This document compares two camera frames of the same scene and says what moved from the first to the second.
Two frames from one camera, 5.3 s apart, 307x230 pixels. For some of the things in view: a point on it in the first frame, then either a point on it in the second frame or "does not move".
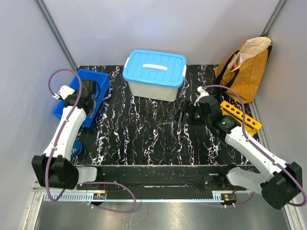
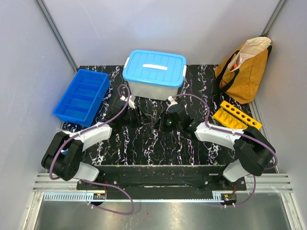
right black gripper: x=185 y=108 to x=164 y=115
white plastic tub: x=153 y=92 does not move
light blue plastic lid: x=155 y=68 does not move
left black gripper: x=90 y=112 to x=141 y=118
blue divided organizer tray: x=102 y=80 does not move
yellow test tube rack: x=251 y=125 does not move
